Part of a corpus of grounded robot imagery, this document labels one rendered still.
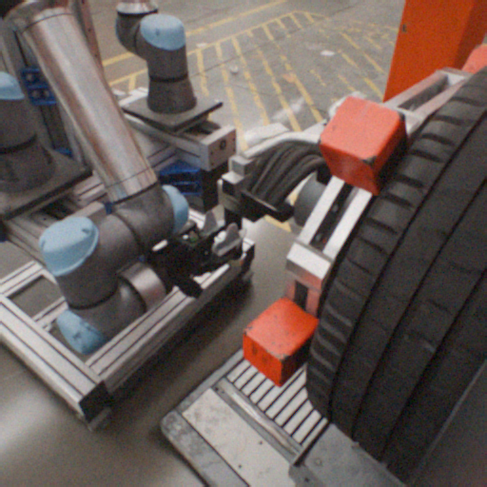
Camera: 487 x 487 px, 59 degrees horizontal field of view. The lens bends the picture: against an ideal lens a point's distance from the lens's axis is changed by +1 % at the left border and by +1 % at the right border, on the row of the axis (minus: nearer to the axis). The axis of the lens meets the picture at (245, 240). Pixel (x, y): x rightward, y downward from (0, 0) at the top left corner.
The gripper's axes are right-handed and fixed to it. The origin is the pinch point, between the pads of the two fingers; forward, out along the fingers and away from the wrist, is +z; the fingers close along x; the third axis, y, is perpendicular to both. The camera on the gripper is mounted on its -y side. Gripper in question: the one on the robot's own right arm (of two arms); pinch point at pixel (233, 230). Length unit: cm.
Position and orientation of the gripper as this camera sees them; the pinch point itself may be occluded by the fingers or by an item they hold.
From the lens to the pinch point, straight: 83.1
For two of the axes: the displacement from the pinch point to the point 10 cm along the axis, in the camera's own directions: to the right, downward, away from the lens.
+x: -7.6, -4.4, 4.8
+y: 0.1, -7.5, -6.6
